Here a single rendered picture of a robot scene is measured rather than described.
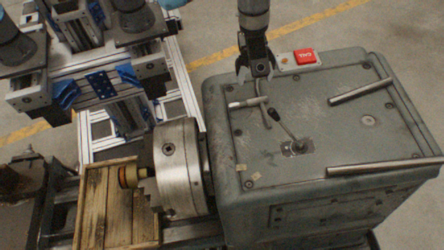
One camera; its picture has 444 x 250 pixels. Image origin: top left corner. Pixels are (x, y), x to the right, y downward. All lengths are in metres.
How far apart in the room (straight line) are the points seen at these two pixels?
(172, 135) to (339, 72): 0.54
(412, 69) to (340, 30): 0.68
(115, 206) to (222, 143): 0.57
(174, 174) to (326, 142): 0.42
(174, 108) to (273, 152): 1.53
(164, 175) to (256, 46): 0.42
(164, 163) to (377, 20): 2.76
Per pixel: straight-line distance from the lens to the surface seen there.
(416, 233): 2.29
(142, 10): 1.38
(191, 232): 1.20
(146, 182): 1.04
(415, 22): 3.45
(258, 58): 0.80
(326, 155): 0.88
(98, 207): 1.32
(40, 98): 1.46
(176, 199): 0.93
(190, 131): 0.94
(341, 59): 1.10
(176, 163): 0.90
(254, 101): 0.93
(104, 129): 2.38
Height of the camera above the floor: 2.01
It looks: 56 degrees down
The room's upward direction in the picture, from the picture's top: 9 degrees counter-clockwise
